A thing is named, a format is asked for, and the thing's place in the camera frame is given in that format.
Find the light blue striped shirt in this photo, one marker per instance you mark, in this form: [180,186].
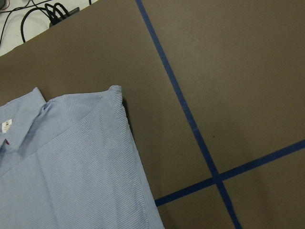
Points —
[72,163]

